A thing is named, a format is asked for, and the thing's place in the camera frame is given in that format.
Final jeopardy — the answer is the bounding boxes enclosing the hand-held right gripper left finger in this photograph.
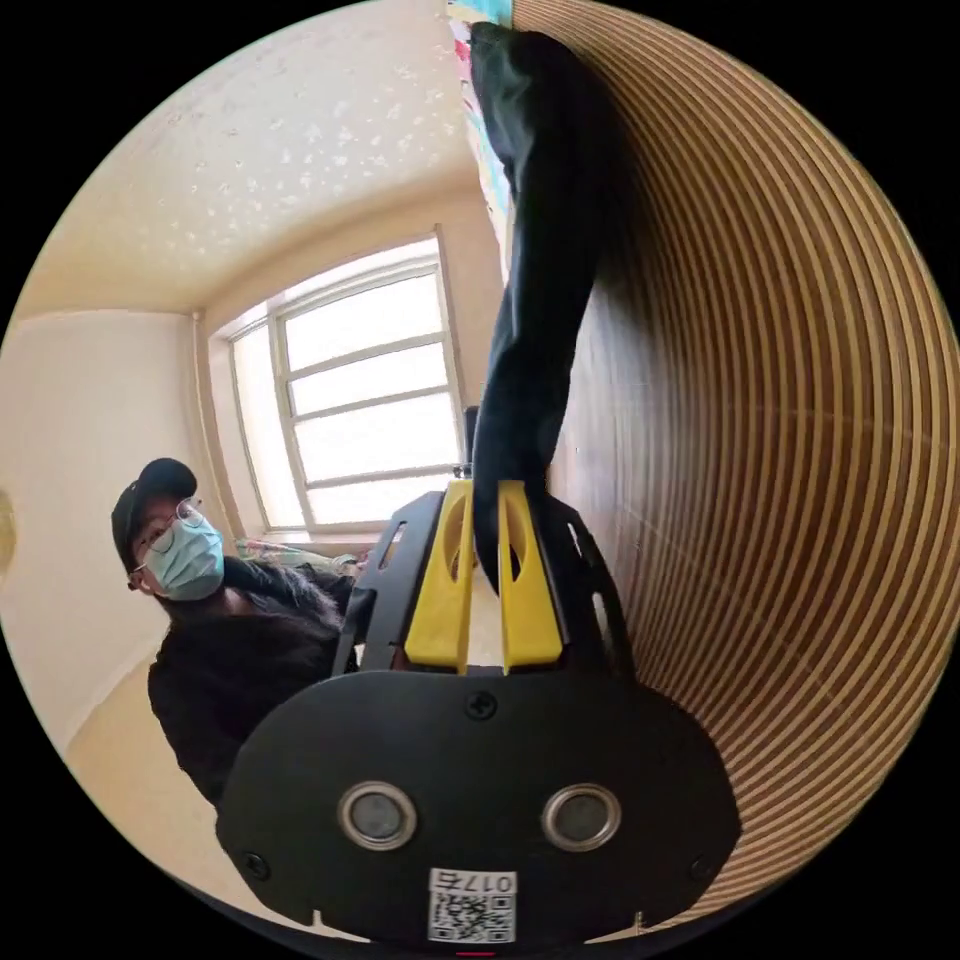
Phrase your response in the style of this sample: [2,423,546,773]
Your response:
[404,479,476,673]

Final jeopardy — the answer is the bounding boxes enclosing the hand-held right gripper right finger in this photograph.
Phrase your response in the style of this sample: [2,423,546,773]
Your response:
[497,480,565,676]

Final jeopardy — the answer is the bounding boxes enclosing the window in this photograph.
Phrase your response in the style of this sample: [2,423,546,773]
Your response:
[207,232,471,536]

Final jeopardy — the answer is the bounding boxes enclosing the person's body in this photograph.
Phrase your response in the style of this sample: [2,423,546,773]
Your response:
[110,457,378,813]

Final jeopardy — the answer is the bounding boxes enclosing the black pants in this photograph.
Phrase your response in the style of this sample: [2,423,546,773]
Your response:
[467,20,640,598]

